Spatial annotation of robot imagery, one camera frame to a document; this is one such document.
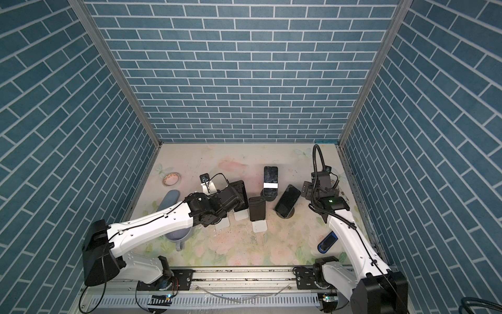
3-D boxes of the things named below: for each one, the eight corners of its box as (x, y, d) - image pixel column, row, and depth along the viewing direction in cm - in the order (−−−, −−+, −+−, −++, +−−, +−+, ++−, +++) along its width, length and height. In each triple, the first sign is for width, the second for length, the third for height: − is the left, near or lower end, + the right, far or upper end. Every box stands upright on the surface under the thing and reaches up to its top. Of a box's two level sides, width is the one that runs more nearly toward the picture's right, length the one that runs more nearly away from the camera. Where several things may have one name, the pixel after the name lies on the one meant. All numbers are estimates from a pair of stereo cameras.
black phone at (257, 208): (249, 223, 90) (248, 214, 82) (250, 206, 95) (249, 196, 88) (265, 223, 90) (265, 214, 82) (265, 206, 95) (265, 196, 88)
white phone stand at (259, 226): (253, 233, 87) (253, 231, 85) (252, 223, 90) (252, 221, 88) (268, 231, 88) (268, 229, 86) (265, 221, 91) (266, 219, 89)
